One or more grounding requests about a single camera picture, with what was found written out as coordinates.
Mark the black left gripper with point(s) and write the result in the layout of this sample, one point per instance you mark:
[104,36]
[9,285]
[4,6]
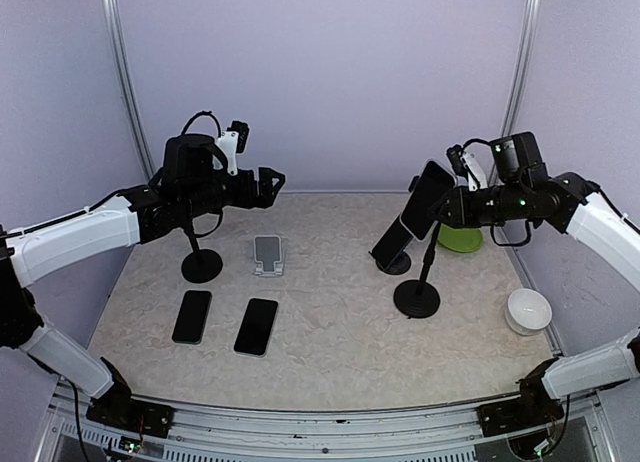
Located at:
[265,194]

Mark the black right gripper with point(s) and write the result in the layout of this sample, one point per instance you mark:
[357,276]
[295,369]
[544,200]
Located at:
[462,214]

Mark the tall black phone stand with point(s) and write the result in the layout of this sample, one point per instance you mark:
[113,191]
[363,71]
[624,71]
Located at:
[417,298]

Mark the black gooseneck phone stand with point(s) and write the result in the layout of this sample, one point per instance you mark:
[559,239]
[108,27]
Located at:
[201,265]

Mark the black phone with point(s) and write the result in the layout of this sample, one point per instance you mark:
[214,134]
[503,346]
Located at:
[391,244]
[256,327]

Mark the blue-edged black smartphone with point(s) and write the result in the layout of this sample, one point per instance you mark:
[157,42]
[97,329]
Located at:
[192,317]

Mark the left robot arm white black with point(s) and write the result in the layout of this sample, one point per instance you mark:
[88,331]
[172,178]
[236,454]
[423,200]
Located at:
[199,176]

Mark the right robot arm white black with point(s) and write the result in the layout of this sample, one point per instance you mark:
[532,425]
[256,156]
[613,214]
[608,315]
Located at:
[573,206]

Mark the green round stand base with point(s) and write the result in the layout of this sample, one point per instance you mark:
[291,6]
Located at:
[460,240]

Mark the black phone on short stand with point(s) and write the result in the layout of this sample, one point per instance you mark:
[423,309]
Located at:
[391,244]

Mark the short black phone stand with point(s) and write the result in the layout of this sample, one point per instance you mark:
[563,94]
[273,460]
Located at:
[400,265]

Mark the white round bowl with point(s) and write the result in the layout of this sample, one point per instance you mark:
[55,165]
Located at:
[527,312]

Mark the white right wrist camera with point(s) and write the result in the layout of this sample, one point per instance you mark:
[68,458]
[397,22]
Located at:
[466,166]

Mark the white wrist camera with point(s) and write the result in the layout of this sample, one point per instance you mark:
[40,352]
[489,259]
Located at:
[466,166]
[232,142]

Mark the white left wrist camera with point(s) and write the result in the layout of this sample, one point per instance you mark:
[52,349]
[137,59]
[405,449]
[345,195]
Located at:
[232,142]

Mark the right aluminium corner post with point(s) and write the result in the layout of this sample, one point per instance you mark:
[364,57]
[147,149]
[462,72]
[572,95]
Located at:
[522,63]

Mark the aluminium corner post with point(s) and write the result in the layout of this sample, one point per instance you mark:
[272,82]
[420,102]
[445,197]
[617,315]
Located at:
[522,63]
[118,47]

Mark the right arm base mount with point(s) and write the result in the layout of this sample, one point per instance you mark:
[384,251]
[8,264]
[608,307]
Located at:
[532,407]

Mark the aluminium front rail frame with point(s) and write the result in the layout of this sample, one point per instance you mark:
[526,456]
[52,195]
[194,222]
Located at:
[197,432]

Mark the left aluminium corner post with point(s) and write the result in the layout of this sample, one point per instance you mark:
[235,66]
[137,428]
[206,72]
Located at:
[118,47]

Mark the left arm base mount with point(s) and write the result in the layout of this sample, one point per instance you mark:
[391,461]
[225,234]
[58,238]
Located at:
[118,409]

